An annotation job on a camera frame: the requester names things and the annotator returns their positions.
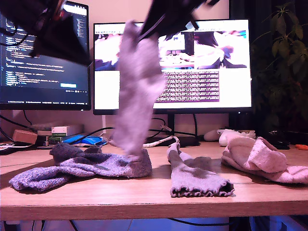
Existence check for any black arching desk cable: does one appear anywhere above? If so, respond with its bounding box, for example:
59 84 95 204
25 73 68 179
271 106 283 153
151 117 167 139

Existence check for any black cable under table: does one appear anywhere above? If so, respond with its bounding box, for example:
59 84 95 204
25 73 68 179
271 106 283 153
168 218 231 227

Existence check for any white coiled cable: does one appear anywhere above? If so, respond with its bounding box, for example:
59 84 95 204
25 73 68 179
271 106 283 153
141 135 180 148

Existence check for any white game controller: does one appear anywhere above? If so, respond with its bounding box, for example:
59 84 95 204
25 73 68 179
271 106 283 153
218 129 256 147

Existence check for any black flat device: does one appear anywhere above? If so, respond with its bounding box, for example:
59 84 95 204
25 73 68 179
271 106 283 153
0 141 37 155

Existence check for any black long desk cable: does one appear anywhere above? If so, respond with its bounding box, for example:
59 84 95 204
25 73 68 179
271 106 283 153
69 127 200 144

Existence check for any blue plastic packet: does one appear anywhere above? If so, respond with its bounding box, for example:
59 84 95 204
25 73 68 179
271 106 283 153
62 134 108 147

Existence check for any bright screen monitor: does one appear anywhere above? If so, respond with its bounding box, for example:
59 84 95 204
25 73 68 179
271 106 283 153
93 19 253 116

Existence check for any white box green label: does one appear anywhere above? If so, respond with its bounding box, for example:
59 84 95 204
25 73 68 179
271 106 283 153
51 124 84 137

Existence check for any grey ribbed sock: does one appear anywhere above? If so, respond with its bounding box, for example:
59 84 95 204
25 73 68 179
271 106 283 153
167 142 236 198
112 20 166 161

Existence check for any dark code screen monitor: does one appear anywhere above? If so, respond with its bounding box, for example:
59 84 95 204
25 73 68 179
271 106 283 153
0 0 91 111

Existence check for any black slanting wall cable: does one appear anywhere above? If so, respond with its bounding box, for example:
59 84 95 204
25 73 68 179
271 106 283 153
0 115 31 128

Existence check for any pink fluffy sock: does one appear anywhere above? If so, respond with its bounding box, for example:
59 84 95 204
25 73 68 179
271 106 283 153
220 154 308 185
225 133 288 174

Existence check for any black hanging monitor cable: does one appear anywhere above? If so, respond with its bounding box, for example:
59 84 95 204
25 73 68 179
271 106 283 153
23 110 33 126

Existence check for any black wallet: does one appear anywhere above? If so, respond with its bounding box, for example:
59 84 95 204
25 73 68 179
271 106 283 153
271 141 291 150

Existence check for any pale grey flat object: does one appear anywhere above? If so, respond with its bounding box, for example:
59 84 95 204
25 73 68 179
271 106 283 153
30 121 64 131

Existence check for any blue knitted sock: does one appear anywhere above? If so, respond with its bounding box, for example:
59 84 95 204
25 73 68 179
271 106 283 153
49 142 153 179
9 165 97 193

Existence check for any black monitor stand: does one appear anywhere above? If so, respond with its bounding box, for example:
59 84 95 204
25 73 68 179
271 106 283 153
167 114 200 147

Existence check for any green leafy houseplant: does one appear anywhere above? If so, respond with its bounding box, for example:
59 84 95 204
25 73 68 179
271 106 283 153
250 2 308 145

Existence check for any pale round controller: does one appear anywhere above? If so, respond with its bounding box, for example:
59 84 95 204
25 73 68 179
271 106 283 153
203 129 221 142

